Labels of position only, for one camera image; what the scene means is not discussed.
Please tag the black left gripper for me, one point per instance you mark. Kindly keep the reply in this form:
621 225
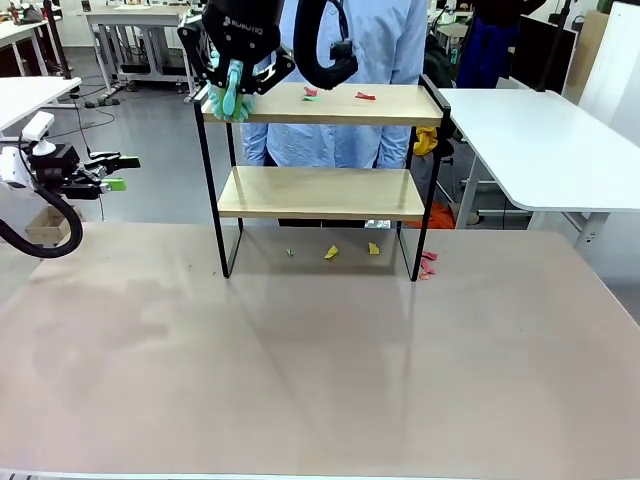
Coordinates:
65 160

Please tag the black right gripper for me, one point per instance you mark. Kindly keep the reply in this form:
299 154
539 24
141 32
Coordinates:
240 15

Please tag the teal microfibre duster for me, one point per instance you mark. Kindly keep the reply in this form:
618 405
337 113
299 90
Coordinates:
230 97

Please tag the person's right forearm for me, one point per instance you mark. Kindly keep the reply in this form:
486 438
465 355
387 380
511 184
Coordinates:
255 145

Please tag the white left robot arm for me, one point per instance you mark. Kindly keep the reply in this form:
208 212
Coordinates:
12 167

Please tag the person's left forearm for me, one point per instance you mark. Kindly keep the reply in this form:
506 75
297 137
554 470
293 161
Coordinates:
397 145

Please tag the red paper scrap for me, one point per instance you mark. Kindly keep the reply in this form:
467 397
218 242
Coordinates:
365 95
311 91
428 267
430 255

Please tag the white lab table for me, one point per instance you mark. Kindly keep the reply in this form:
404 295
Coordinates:
550 150
30 95

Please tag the grey metal workbench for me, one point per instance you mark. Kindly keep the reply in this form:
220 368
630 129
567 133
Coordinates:
130 15

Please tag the person in blue shirt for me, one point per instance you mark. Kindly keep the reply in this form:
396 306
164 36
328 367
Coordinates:
385 45

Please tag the black pole stand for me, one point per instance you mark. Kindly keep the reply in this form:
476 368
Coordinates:
52 35

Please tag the cluttered white lab desk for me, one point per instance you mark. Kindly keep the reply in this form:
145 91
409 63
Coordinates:
20 32

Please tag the yellow cloth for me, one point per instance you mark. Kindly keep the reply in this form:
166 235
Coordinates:
425 142

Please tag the yellow paper scrap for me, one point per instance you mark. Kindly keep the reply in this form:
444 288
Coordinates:
331 252
373 248

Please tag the silver foil piece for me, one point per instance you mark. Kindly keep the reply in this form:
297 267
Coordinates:
377 223

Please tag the person in blue trousers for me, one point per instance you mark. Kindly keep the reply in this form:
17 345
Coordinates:
487 45

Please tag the orange cloth bundle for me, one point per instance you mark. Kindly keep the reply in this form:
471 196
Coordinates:
442 215

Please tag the black computer monitor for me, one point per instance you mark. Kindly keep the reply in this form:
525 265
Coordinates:
540 50

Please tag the black tripod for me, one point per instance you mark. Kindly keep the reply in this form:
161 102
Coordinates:
565 15

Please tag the brown cardboard sheet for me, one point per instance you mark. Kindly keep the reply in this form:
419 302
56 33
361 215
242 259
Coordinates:
585 55

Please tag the black frame wooden shelf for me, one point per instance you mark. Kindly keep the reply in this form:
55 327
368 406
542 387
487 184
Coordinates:
325 100

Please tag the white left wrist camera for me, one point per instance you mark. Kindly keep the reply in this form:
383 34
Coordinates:
37 125

